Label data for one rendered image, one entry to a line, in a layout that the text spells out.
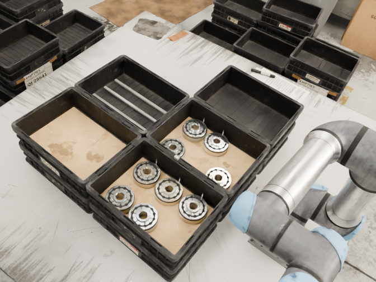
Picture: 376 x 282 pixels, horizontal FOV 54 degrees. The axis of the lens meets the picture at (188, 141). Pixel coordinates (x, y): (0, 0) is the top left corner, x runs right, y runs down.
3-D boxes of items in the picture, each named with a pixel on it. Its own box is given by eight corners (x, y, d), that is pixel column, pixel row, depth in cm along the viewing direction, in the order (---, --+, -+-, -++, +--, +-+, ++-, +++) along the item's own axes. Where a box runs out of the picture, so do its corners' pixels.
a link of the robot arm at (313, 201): (282, 201, 142) (301, 172, 141) (313, 221, 136) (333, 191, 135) (277, 201, 131) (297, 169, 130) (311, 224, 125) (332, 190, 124)
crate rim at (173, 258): (228, 200, 128) (230, 196, 126) (174, 264, 111) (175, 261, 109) (143, 139, 141) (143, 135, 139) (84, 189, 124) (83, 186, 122)
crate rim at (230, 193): (270, 149, 144) (272, 145, 142) (229, 200, 128) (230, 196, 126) (191, 99, 157) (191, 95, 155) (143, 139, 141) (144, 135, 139)
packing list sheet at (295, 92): (311, 90, 201) (311, 89, 200) (295, 114, 188) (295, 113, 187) (258, 65, 210) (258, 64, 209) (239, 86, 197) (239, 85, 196)
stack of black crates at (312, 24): (306, 58, 312) (327, 9, 277) (291, 78, 293) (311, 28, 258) (262, 38, 324) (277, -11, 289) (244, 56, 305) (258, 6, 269)
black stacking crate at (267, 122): (296, 124, 168) (304, 107, 159) (264, 163, 152) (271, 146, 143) (225, 83, 181) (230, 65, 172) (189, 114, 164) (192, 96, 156)
